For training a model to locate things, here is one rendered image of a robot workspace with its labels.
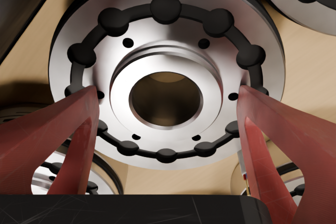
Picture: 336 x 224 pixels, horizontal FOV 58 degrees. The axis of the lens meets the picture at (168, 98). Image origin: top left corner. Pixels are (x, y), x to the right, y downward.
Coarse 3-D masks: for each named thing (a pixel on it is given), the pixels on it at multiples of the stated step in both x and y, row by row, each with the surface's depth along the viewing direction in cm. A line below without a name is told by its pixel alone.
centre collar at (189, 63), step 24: (144, 48) 12; (168, 48) 12; (120, 72) 12; (144, 72) 12; (192, 72) 12; (216, 72) 12; (120, 96) 13; (216, 96) 12; (120, 120) 13; (144, 120) 14; (168, 120) 14; (192, 120) 13
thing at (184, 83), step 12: (144, 84) 15; (156, 84) 16; (168, 84) 16; (180, 84) 16; (192, 84) 15; (144, 96) 15; (156, 96) 15; (168, 96) 15; (180, 96) 15; (192, 96) 14; (144, 108) 14; (156, 108) 15; (168, 108) 15; (180, 108) 14; (192, 108) 14
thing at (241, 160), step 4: (240, 152) 15; (240, 156) 15; (240, 160) 15; (240, 164) 15; (244, 164) 15; (240, 168) 15; (244, 168) 15; (244, 172) 14; (244, 176) 14; (244, 180) 14; (248, 184) 14; (248, 192) 14
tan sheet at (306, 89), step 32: (64, 0) 14; (32, 32) 15; (288, 32) 15; (0, 64) 16; (32, 64) 16; (288, 64) 16; (320, 64) 16; (0, 96) 17; (32, 96) 17; (288, 96) 17; (320, 96) 17; (224, 160) 20; (128, 192) 23; (160, 192) 23; (192, 192) 23; (224, 192) 22
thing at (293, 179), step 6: (282, 174) 17; (288, 174) 17; (294, 174) 17; (300, 174) 16; (282, 180) 17; (288, 180) 17; (294, 180) 16; (300, 180) 16; (288, 186) 17; (294, 186) 17; (300, 186) 17; (294, 192) 17; (300, 192) 17; (294, 198) 17; (300, 198) 17
